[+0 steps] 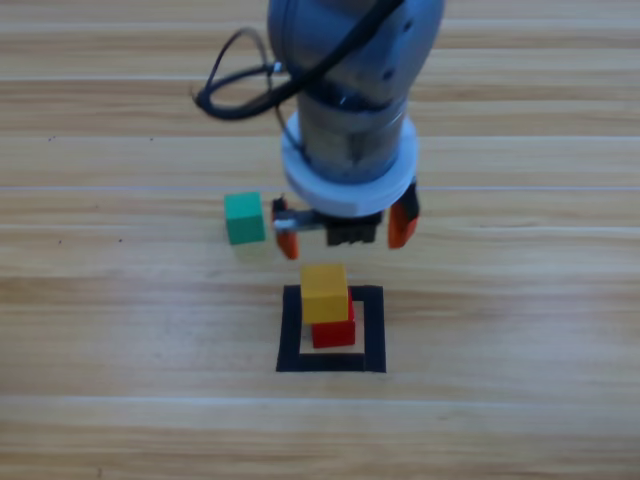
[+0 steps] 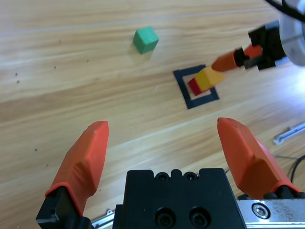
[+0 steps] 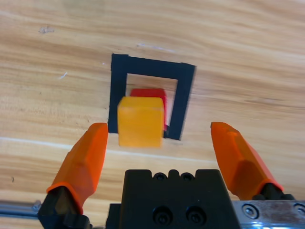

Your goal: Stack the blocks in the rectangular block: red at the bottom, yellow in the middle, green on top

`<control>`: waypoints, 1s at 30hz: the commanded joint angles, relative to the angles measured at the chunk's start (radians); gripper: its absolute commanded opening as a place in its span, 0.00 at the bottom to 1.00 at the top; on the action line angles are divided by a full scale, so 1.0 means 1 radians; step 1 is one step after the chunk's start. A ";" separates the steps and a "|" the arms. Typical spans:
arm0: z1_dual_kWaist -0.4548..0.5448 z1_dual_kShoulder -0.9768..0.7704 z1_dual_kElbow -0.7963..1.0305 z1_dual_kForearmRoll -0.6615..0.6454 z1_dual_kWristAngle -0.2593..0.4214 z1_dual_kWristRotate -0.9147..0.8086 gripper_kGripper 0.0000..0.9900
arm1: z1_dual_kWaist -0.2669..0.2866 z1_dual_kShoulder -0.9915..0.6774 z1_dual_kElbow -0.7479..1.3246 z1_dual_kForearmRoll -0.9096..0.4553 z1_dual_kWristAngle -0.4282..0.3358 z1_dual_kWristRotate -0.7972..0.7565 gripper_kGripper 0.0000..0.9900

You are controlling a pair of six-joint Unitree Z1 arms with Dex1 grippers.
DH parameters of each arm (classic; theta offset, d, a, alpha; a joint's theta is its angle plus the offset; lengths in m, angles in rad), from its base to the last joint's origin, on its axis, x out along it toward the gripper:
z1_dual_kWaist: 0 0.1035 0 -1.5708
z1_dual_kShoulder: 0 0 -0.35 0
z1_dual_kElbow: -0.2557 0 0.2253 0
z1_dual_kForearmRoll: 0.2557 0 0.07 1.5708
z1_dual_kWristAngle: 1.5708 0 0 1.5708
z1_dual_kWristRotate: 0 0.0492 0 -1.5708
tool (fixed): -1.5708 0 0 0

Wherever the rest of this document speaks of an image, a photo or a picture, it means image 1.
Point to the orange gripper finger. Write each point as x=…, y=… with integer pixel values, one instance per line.
x=289, y=245
x=404, y=222

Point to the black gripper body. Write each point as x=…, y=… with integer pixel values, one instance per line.
x=350, y=231

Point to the green wooden cube block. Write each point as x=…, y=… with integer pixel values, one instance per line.
x=244, y=220

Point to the yellow wooden cube block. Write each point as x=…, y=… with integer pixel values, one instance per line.
x=325, y=300

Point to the red wooden cube block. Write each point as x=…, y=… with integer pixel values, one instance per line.
x=334, y=335

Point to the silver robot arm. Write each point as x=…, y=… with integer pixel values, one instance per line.
x=410, y=50

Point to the black tape square outline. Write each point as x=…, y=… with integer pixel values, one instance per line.
x=330, y=363

